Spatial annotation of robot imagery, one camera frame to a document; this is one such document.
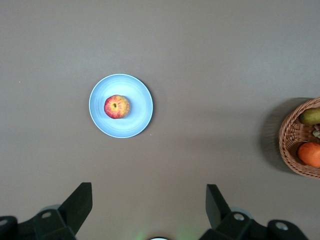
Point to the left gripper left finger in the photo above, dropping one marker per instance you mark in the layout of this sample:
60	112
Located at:
75	207

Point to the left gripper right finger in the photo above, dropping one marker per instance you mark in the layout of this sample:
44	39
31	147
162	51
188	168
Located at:
220	215

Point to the red yellow apple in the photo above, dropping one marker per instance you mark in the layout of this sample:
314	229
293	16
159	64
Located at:
116	107

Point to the brown wicker basket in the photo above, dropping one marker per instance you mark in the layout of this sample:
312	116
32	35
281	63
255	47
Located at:
287	140

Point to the blue round plate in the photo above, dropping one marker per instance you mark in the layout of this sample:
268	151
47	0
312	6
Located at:
135	120

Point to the orange mandarin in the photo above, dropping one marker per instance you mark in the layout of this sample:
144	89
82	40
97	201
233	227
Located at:
310	155

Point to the brown green kiwi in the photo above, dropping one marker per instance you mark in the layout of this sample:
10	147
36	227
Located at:
311	117

